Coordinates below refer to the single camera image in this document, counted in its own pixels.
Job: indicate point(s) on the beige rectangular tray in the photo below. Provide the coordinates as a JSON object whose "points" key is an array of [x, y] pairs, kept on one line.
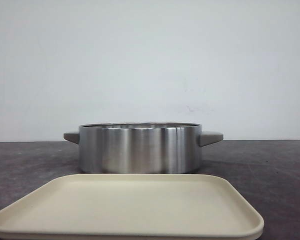
{"points": [[132, 207]]}

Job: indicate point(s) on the stainless steel pot grey handles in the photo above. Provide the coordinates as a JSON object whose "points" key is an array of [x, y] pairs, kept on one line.
{"points": [[141, 148]]}

